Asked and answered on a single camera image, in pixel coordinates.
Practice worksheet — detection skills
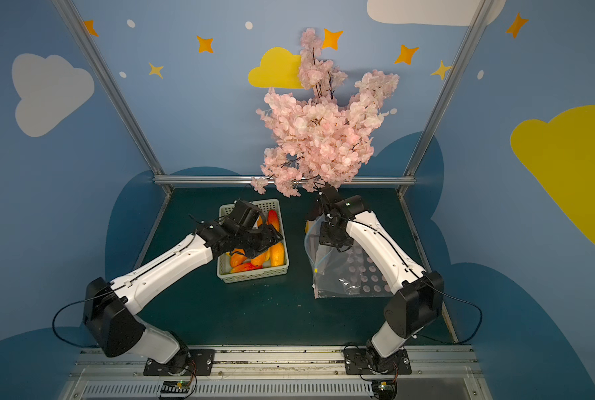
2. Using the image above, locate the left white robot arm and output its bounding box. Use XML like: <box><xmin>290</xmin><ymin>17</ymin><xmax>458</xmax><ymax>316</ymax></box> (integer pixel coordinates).
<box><xmin>82</xmin><ymin>200</ymin><xmax>283</xmax><ymax>375</ymax></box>

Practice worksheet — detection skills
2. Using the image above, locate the small circuit board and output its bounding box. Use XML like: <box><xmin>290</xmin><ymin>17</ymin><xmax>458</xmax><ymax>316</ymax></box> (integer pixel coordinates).
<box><xmin>158</xmin><ymin>381</ymin><xmax>191</xmax><ymax>399</ymax></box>

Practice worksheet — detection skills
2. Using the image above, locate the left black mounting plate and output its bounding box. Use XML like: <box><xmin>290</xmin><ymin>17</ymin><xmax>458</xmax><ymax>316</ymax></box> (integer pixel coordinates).
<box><xmin>143</xmin><ymin>348</ymin><xmax>216</xmax><ymax>377</ymax></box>

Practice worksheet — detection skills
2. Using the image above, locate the red orange mango front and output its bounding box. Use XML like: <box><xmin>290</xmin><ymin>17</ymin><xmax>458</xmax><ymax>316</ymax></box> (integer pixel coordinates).
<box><xmin>231</xmin><ymin>263</ymin><xmax>263</xmax><ymax>273</ymax></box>

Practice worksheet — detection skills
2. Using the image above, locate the pink cherry blossom tree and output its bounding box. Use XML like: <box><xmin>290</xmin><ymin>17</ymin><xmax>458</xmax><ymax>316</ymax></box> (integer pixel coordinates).
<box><xmin>251</xmin><ymin>28</ymin><xmax>400</xmax><ymax>198</ymax></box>

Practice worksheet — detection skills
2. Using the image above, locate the black mounting plate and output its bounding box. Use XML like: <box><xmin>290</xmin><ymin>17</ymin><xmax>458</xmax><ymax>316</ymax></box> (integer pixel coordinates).
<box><xmin>342</xmin><ymin>345</ymin><xmax>412</xmax><ymax>376</ymax></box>
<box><xmin>143</xmin><ymin>348</ymin><xmax>216</xmax><ymax>377</ymax></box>

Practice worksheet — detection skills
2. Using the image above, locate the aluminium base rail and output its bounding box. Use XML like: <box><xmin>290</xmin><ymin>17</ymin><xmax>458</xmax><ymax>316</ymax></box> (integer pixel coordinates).
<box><xmin>60</xmin><ymin>346</ymin><xmax>492</xmax><ymax>399</ymax></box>

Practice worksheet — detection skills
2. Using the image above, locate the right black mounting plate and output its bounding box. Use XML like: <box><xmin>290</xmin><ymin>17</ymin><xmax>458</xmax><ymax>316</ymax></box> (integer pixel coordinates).
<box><xmin>342</xmin><ymin>345</ymin><xmax>412</xmax><ymax>376</ymax></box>

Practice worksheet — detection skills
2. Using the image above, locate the clear blue-zip bag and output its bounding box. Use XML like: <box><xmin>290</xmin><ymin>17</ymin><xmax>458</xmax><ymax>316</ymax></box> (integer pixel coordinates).
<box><xmin>304</xmin><ymin>217</ymin><xmax>363</xmax><ymax>299</ymax></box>

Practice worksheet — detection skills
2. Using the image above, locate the clear pink-dotted zip bag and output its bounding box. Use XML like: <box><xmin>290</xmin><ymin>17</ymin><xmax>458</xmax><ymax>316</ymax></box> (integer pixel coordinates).
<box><xmin>313</xmin><ymin>244</ymin><xmax>403</xmax><ymax>299</ymax></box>

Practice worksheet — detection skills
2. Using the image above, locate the orange yellow mango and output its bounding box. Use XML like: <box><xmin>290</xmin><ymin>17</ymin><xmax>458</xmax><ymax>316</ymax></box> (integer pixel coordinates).
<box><xmin>269</xmin><ymin>243</ymin><xmax>285</xmax><ymax>267</ymax></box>

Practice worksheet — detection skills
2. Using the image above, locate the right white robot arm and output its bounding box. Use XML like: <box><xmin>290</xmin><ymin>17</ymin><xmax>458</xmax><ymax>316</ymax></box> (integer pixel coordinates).
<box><xmin>304</xmin><ymin>186</ymin><xmax>444</xmax><ymax>374</ymax></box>

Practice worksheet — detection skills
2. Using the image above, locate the white perforated plastic basket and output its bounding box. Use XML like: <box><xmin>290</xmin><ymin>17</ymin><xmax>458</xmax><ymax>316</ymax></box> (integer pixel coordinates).
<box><xmin>217</xmin><ymin>198</ymin><xmax>290</xmax><ymax>283</ymax></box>

